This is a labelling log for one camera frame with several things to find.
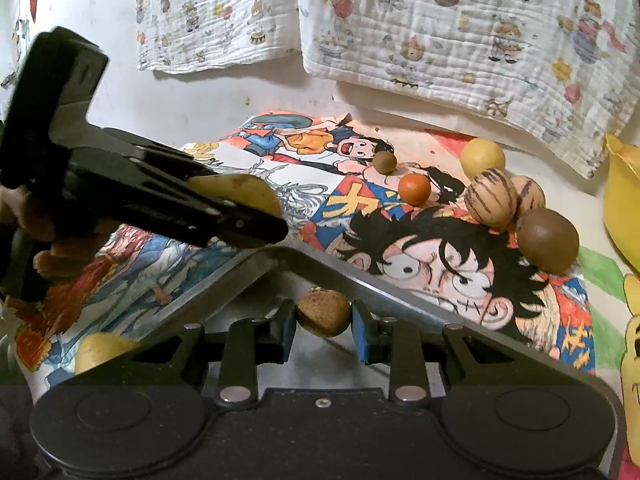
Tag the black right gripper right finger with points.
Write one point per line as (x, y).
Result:
(397, 344)

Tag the person's left hand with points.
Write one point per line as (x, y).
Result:
(67, 256)

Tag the printed muslin cloth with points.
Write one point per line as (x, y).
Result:
(564, 71)
(179, 37)

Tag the right printed muslin cloth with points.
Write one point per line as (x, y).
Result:
(564, 71)

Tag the yellow fruit near tray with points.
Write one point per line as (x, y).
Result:
(98, 348)

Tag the Winnie the Pooh drawing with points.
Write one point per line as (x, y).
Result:
(613, 293)

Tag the striped tan melon fruit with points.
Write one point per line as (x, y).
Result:
(491, 199)

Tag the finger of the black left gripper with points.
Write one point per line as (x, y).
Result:
(235, 219)

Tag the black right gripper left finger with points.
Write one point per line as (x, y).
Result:
(251, 342)

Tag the left printed muslin cloth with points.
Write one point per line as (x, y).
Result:
(179, 37)

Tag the yellow plastic bowl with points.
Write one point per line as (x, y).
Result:
(622, 198)

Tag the brown kiwi-like fruit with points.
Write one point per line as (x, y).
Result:
(548, 240)

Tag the small orange fruit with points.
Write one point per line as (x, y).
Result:
(415, 189)

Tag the metal tray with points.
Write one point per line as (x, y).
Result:
(493, 391)

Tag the yellow potato-like fruit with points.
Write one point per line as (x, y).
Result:
(244, 189)

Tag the small brown round fruit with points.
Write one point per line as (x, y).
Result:
(384, 162)

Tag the yellow round fruit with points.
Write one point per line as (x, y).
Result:
(479, 155)

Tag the anime cartoon poster mat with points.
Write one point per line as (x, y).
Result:
(333, 200)

